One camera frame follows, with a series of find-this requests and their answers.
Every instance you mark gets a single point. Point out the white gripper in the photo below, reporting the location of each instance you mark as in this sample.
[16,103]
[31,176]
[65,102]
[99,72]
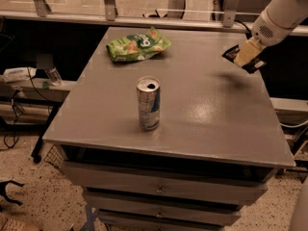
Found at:
[269,33]

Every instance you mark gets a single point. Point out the black rxbar chocolate wrapper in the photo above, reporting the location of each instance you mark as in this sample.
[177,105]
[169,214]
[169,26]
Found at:
[248,63]

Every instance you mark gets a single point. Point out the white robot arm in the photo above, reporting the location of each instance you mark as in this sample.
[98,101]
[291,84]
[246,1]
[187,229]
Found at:
[278,19]

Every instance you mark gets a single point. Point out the grey drawer cabinet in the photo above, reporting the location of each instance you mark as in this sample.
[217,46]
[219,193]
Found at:
[217,144]

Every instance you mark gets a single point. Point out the green chip bag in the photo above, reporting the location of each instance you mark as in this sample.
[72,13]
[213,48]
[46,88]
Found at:
[137,47]

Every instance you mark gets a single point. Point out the silver blue energy drink can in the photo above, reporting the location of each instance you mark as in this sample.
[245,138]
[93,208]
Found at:
[148,94]

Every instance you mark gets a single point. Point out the clear plastic water bottle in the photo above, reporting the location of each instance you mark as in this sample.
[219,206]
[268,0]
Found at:
[45,62]

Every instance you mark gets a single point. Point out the metal window railing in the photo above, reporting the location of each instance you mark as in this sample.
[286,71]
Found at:
[210,15]

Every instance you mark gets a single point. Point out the low grey side bench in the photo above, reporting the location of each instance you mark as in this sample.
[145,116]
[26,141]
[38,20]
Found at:
[31,92]

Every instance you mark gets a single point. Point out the white tissue pack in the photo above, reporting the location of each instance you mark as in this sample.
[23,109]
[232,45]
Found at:
[18,74]

